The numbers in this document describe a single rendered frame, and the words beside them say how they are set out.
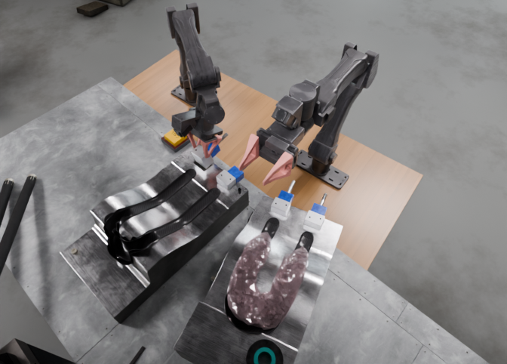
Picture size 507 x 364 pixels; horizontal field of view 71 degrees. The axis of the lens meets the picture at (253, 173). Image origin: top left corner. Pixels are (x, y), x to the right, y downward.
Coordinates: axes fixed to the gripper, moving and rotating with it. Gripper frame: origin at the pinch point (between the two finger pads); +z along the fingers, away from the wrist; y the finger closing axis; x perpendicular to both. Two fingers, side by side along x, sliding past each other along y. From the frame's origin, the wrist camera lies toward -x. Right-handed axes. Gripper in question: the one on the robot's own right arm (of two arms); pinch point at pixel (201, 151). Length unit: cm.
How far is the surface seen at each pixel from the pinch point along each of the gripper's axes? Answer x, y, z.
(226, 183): -0.7, 12.7, 4.2
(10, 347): -61, 1, 39
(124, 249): -30.6, 5.1, 19.3
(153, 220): -22.2, 6.7, 12.0
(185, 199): -10.3, 6.0, 10.5
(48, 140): -25, -57, 17
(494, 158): 196, 64, 36
